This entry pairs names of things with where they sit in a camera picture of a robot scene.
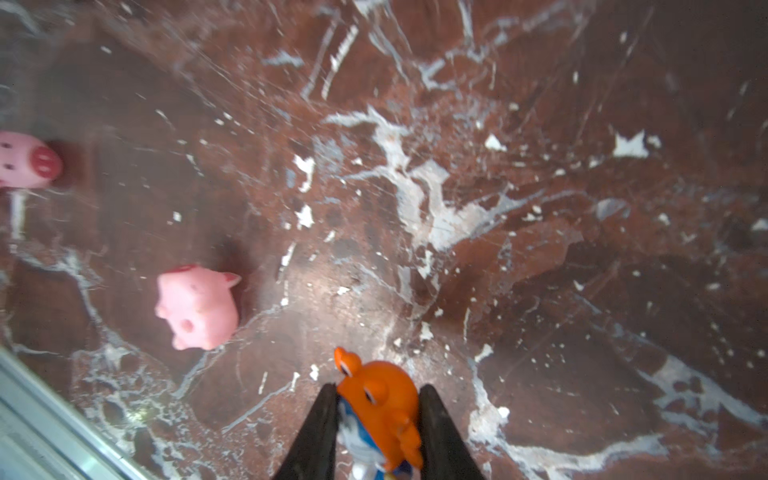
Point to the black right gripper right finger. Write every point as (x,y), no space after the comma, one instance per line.
(445,454)

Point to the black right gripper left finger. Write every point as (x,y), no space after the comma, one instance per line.
(312,453)

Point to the pink pig toy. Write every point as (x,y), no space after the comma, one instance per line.
(27,162)
(198,305)

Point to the orange blue figurine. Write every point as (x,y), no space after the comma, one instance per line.
(378,407)

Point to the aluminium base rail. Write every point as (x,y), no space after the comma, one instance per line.
(44,437)

